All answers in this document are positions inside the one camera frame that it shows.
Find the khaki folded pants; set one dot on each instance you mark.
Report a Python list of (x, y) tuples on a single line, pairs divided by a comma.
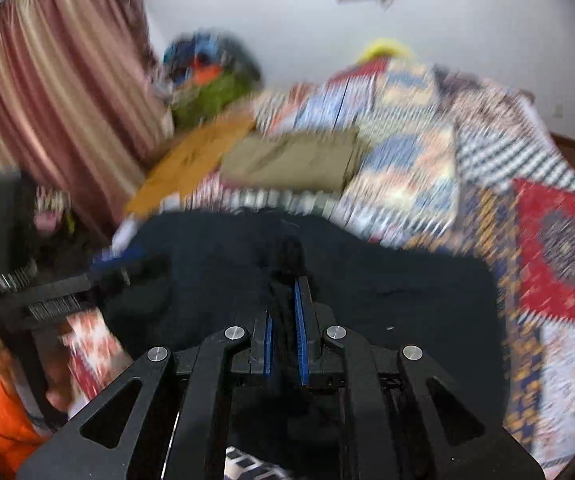
[(292, 160)]

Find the white wall outlet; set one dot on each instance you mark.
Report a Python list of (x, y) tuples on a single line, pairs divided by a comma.
[(559, 110)]

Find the dark floral cloth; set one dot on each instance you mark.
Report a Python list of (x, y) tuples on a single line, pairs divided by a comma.
[(50, 210)]

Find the orange cloth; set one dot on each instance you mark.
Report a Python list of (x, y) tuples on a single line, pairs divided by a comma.
[(2, 420)]

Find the white crumpled cloth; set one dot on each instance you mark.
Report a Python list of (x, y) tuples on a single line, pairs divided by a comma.
[(125, 232)]

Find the striped pink curtain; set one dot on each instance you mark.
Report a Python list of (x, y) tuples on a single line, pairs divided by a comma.
[(57, 85)]

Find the yellow foam tube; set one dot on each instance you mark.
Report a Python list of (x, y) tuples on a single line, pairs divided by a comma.
[(385, 49)]

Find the printed floral bed sheet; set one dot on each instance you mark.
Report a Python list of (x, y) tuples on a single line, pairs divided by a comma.
[(557, 260)]

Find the pile of colourful clothes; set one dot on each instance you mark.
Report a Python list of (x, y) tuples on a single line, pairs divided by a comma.
[(202, 55)]

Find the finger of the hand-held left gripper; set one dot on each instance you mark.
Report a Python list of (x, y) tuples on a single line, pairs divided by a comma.
[(127, 272)]

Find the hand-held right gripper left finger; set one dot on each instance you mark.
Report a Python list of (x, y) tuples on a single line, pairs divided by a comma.
[(267, 345)]

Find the patchwork quilt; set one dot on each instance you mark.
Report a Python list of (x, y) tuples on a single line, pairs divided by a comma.
[(407, 125)]

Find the mustard yellow cloth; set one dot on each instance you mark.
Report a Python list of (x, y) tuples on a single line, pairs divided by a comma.
[(192, 160)]

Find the black pants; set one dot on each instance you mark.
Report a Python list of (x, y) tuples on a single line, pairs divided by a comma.
[(392, 300)]

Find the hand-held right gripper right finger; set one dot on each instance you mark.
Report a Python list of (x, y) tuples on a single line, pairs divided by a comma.
[(301, 340)]

